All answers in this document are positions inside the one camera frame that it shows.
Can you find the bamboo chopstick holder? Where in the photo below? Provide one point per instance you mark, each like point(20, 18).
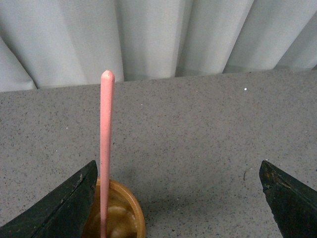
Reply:
point(125, 218)

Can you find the pink chopstick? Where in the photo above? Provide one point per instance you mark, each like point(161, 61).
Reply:
point(106, 97)

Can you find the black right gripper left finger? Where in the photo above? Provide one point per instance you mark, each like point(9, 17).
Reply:
point(60, 214)

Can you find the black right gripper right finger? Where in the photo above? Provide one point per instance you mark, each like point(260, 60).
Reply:
point(292, 203)

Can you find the white pleated curtain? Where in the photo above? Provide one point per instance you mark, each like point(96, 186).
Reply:
point(52, 43)

